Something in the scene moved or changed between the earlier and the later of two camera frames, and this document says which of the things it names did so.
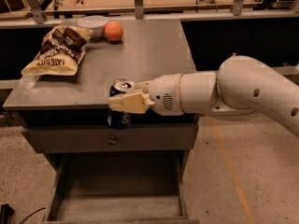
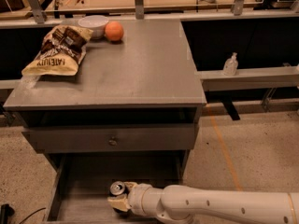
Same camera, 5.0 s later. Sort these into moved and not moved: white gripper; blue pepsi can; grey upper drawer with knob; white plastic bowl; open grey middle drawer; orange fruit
Moved: white gripper; blue pepsi can
Not moved: white plastic bowl; open grey middle drawer; orange fruit; grey upper drawer with knob
